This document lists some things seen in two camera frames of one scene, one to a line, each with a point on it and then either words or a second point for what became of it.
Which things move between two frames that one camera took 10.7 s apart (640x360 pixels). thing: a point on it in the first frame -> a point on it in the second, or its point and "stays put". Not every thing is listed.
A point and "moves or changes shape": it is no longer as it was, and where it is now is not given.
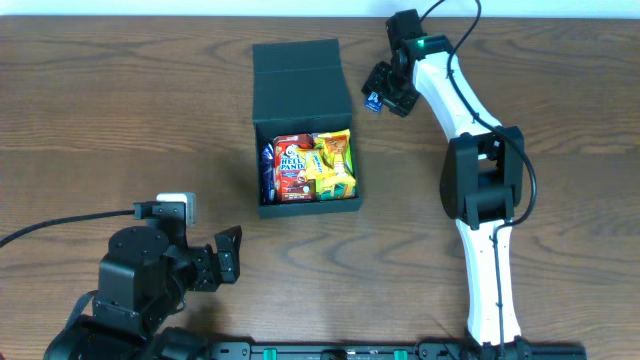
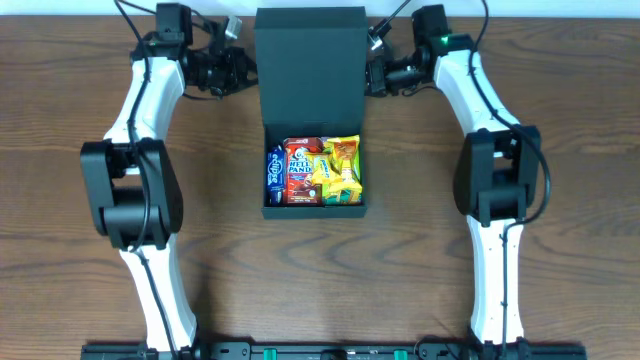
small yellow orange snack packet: (319, 163) moves or changes shape
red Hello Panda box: (291, 178) stays put
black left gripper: (220, 265) -> (238, 70)
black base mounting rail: (396, 350) stays put
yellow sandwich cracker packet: (336, 146) moves or changes shape
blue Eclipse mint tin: (373, 102) -> (275, 177)
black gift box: (307, 143) -> (312, 68)
